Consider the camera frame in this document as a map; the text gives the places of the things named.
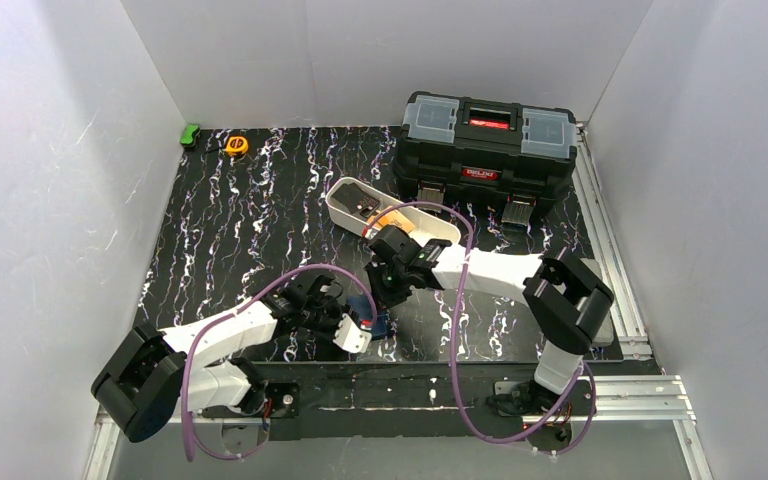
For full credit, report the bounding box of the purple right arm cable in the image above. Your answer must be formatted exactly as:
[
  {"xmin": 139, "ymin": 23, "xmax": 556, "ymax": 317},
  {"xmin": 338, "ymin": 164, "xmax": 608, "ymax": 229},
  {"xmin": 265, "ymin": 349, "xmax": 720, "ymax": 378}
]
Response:
[{"xmin": 360, "ymin": 201, "xmax": 597, "ymax": 457}]

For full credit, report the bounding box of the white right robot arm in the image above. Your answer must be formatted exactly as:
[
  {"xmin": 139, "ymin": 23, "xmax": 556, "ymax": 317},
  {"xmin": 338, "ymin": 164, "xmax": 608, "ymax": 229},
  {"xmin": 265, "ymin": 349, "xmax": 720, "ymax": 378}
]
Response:
[{"xmin": 365, "ymin": 226, "xmax": 615, "ymax": 395}]

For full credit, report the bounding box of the grey pad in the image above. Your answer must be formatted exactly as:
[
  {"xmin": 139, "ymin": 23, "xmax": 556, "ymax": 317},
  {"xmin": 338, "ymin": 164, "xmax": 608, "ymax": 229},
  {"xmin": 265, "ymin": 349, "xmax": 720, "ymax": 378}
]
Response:
[{"xmin": 583, "ymin": 258, "xmax": 616, "ymax": 347}]

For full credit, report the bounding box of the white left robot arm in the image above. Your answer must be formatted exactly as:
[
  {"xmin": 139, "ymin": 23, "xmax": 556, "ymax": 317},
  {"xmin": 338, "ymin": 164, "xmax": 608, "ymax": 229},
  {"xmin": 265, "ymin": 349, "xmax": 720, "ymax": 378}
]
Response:
[{"xmin": 90, "ymin": 272, "xmax": 373, "ymax": 443}]

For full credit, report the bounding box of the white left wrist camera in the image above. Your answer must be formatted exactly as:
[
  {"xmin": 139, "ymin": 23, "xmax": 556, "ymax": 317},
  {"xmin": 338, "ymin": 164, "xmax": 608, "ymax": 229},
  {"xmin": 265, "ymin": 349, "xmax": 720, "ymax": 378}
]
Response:
[{"xmin": 333, "ymin": 314, "xmax": 372, "ymax": 354}]

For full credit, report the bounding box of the green small object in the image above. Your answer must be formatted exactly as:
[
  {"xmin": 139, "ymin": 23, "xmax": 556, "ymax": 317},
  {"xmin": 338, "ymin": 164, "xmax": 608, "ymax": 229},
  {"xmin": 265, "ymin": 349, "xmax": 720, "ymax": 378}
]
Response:
[{"xmin": 179, "ymin": 124, "xmax": 201, "ymax": 148}]

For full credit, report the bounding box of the black card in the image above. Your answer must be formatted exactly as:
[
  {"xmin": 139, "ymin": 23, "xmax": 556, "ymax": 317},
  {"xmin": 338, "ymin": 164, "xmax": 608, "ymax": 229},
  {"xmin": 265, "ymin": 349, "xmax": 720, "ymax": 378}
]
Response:
[{"xmin": 333, "ymin": 183, "xmax": 381, "ymax": 219}]

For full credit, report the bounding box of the yellow tape measure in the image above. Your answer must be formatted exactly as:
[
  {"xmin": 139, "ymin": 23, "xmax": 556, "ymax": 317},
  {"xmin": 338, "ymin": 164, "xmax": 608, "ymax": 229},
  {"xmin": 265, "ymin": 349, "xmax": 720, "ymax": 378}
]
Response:
[{"xmin": 224, "ymin": 135, "xmax": 249, "ymax": 157}]

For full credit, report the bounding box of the white oblong plastic tray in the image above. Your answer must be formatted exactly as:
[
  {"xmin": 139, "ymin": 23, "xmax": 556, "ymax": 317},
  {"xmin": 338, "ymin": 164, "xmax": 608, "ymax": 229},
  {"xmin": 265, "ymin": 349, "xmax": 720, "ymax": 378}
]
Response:
[{"xmin": 325, "ymin": 177, "xmax": 461, "ymax": 246}]

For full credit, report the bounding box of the aluminium frame rail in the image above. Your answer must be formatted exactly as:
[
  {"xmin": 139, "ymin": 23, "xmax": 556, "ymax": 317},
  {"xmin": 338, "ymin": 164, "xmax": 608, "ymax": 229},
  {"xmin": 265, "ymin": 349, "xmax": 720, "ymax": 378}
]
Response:
[{"xmin": 82, "ymin": 125, "xmax": 697, "ymax": 480}]

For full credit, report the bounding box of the black plastic toolbox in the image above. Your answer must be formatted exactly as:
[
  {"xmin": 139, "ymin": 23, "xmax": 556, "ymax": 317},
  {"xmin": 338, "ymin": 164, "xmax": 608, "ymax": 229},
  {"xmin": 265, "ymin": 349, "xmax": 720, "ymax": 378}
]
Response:
[{"xmin": 392, "ymin": 91, "xmax": 578, "ymax": 226}]

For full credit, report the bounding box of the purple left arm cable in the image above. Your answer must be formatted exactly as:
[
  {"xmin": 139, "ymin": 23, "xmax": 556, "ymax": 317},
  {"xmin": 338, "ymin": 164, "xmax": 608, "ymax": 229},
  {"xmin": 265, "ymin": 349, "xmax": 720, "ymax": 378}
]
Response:
[{"xmin": 179, "ymin": 263, "xmax": 379, "ymax": 463}]

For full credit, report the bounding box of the orange card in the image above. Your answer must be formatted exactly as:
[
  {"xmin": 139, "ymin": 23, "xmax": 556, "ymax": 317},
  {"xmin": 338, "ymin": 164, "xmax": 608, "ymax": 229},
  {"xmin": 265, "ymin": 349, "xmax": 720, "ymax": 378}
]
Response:
[{"xmin": 374, "ymin": 210, "xmax": 416, "ymax": 233}]

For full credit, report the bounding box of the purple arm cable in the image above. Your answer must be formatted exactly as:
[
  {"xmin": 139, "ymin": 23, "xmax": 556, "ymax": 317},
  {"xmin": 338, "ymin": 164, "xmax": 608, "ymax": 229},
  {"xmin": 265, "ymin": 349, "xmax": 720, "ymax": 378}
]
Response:
[
  {"xmin": 179, "ymin": 263, "xmax": 379, "ymax": 463},
  {"xmin": 360, "ymin": 201, "xmax": 597, "ymax": 457}
]

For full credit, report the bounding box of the blue leather card holder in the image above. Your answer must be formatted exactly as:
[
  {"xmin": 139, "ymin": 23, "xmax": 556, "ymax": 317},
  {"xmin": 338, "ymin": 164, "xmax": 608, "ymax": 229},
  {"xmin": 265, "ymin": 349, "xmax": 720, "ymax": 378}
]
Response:
[{"xmin": 346, "ymin": 295, "xmax": 394, "ymax": 341}]

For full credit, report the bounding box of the black marbled table mat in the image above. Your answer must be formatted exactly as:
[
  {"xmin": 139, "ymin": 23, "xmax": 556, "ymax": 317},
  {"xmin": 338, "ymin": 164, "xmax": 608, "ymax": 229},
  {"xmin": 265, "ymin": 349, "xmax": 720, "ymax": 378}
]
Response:
[{"xmin": 133, "ymin": 126, "xmax": 595, "ymax": 363}]

